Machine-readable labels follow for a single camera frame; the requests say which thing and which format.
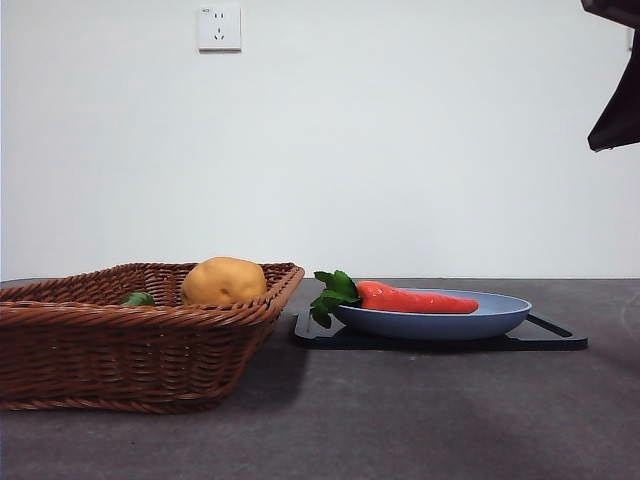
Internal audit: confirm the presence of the green cucumber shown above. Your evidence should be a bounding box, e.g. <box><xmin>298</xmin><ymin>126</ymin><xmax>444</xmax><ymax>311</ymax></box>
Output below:
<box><xmin>119</xmin><ymin>291</ymin><xmax>157</xmax><ymax>308</ymax></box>

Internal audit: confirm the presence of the blue round plate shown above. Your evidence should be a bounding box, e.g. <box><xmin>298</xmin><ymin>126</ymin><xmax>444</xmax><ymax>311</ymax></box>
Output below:
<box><xmin>331</xmin><ymin>288</ymin><xmax>533</xmax><ymax>343</ymax></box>

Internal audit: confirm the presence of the yellow-brown potato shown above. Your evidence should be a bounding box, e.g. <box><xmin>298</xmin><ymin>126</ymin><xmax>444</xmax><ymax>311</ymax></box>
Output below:
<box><xmin>180</xmin><ymin>255</ymin><xmax>268</xmax><ymax>307</ymax></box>

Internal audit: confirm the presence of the brown woven wicker basket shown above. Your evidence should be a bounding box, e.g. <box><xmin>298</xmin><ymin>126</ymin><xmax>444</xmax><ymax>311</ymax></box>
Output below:
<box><xmin>0</xmin><ymin>261</ymin><xmax>306</xmax><ymax>416</ymax></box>

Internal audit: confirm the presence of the black flat tray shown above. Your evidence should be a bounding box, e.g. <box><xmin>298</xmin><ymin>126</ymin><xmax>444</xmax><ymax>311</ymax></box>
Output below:
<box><xmin>291</xmin><ymin>305</ymin><xmax>590</xmax><ymax>352</ymax></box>

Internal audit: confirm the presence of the orange carrot with green leaves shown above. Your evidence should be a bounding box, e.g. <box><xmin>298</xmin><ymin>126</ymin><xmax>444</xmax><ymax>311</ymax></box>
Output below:
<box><xmin>309</xmin><ymin>269</ymin><xmax>481</xmax><ymax>330</ymax></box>

